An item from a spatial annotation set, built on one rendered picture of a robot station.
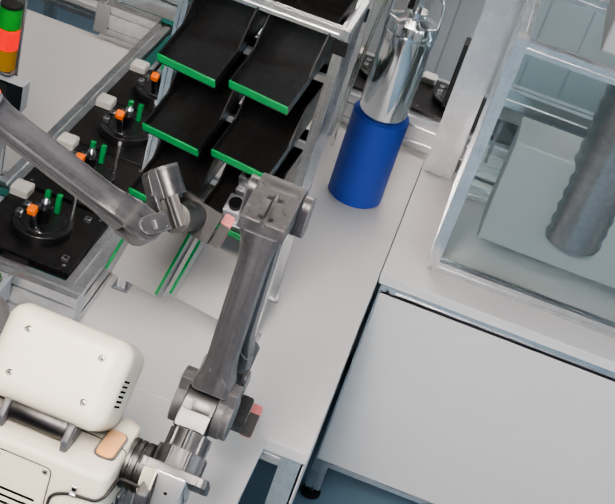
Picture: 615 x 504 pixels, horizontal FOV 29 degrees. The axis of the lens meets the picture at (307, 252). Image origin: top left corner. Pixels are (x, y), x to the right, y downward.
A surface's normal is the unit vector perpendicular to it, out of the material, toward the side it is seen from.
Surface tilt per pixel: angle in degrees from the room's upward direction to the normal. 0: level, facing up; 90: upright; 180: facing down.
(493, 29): 90
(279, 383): 0
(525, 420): 90
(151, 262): 45
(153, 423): 0
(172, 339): 0
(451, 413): 90
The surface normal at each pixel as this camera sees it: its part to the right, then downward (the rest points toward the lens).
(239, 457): 0.26, -0.78
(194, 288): -0.11, -0.24
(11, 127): 0.45, -0.07
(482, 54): -0.26, 0.51
